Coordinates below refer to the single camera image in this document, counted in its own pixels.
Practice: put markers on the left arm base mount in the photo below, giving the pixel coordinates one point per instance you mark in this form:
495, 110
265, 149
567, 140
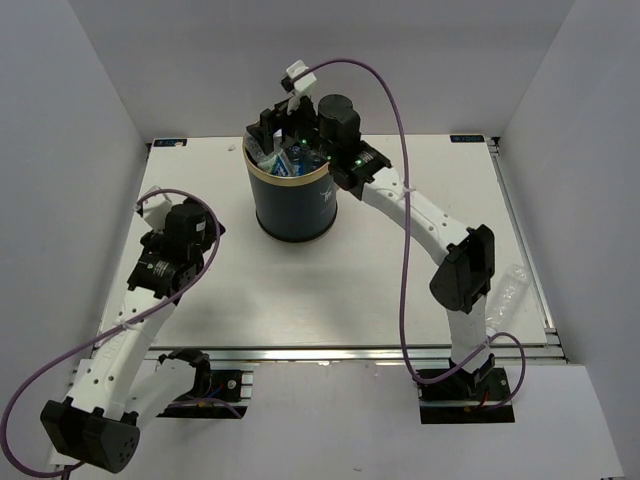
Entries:
217, 392

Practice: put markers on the dark blue round bin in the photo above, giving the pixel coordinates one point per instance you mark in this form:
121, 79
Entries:
293, 209

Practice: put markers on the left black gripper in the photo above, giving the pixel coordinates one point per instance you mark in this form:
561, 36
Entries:
151, 239

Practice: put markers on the clear unlabelled crushed bottle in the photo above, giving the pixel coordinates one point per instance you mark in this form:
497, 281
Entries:
254, 149

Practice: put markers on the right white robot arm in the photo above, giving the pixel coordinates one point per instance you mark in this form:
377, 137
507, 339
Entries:
464, 256

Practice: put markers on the blue label bottle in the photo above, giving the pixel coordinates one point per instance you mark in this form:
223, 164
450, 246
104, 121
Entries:
290, 162

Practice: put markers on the left blue corner sticker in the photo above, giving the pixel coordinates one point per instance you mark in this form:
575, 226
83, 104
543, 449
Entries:
169, 143

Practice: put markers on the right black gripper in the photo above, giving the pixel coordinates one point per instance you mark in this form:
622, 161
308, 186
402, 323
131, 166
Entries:
272, 120

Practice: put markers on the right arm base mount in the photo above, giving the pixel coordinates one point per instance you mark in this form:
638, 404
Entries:
451, 402

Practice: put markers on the blue corner sticker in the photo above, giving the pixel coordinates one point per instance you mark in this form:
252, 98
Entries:
169, 143
467, 138

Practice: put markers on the right blue corner sticker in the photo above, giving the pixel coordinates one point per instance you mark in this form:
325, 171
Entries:
467, 138

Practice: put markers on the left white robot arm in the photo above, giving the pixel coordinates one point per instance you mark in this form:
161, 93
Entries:
100, 420

